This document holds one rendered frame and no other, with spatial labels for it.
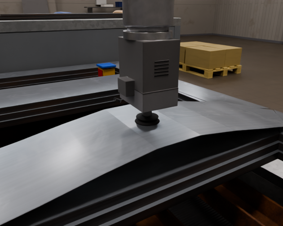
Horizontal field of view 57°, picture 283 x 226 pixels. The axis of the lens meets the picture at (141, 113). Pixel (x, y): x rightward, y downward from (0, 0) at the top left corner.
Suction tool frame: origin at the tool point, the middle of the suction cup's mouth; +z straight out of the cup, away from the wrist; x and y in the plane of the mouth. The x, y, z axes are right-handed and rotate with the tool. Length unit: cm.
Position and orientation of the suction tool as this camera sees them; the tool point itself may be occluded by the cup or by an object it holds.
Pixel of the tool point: (147, 127)
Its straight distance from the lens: 45.5
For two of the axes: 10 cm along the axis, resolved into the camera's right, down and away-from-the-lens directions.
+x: 8.8, -1.8, 4.4
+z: 0.0, 9.3, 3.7
